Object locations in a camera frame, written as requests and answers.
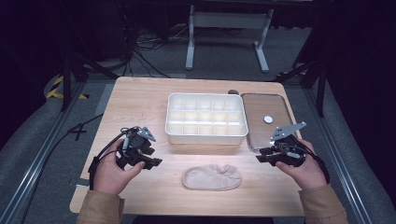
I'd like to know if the white metal stand frame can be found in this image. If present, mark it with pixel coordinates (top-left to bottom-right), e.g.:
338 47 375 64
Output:
185 4 276 75

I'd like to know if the white compartment storage box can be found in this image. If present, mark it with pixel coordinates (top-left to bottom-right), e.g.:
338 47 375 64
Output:
164 91 249 146

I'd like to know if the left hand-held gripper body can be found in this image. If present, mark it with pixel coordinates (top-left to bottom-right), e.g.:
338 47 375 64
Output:
116 125 157 171

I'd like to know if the aluminium floor rail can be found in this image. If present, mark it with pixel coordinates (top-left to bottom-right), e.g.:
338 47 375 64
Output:
303 87 374 224
0 83 86 224

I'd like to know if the left hand-held gripper black cable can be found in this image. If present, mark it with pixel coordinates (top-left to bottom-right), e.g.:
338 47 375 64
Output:
88 125 142 191

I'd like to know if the grey floor tape strip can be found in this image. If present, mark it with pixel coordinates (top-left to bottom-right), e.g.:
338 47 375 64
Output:
94 82 117 117

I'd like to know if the black tripod stand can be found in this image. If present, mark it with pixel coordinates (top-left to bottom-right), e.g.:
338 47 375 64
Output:
274 58 329 119
60 50 120 113

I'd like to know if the bundle of black floor cables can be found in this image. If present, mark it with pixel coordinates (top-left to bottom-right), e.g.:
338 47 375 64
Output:
123 26 190 79

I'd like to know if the clear lid with white knob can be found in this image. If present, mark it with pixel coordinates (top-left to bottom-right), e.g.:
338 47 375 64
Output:
240 92 299 154

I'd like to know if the thin black floor cable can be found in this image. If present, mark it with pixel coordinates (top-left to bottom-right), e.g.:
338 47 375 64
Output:
19 113 105 224

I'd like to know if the hand-held gripper black cable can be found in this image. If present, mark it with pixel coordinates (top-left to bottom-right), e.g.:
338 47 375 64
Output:
279 139 332 185
88 125 142 191

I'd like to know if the right hand-held gripper black cable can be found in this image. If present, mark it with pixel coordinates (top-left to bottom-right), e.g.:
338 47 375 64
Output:
279 139 332 185

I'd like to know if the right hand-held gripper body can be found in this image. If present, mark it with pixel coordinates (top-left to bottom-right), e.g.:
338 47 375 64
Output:
269 121 308 168

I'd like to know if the person's left hand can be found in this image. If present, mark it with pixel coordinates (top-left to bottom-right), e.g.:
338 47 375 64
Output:
92 139 146 196

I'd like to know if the small grey tape piece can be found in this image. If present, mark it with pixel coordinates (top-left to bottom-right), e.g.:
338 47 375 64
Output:
68 176 92 189

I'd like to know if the yellow black hazard tape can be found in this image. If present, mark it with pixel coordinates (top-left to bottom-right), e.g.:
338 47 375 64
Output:
45 75 90 101

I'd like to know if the beige sock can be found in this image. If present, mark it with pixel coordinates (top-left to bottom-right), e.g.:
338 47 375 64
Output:
181 163 243 191

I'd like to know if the person's right hand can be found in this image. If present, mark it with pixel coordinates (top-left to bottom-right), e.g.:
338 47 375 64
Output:
276 138 328 191

